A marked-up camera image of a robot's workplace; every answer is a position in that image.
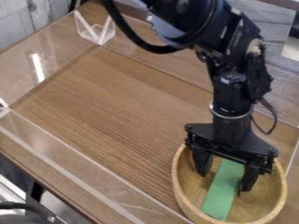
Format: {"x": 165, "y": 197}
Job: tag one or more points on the brown wooden bowl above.
{"x": 255, "y": 207}

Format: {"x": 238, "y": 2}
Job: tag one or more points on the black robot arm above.
{"x": 229, "y": 44}

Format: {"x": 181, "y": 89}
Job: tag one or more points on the black metal table leg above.
{"x": 34, "y": 196}

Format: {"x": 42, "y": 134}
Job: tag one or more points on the green rectangular block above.
{"x": 218, "y": 201}

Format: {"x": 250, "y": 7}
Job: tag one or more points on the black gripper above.
{"x": 245, "y": 149}

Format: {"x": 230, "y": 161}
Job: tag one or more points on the clear acrylic front wall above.
{"x": 90, "y": 187}

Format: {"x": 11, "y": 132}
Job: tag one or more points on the clear acrylic corner bracket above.
{"x": 99, "y": 34}

